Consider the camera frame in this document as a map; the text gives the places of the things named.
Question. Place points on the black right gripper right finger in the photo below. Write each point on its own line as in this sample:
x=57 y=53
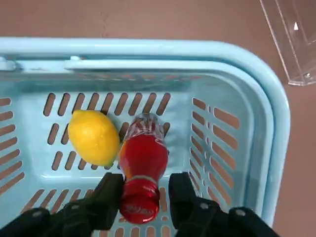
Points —
x=197 y=217

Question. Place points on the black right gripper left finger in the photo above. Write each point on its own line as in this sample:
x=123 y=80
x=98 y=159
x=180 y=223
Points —
x=81 y=217

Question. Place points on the red drink bottle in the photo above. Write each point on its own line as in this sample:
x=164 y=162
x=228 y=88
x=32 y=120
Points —
x=143 y=158

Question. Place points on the yellow lemon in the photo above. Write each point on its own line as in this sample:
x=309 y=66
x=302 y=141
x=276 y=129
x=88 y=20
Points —
x=93 y=137

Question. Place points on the light blue plastic basket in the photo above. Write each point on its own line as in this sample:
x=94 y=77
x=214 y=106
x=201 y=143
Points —
x=148 y=49

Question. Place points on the clear acrylic rack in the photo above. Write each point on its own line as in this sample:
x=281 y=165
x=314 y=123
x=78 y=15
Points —
x=296 y=49

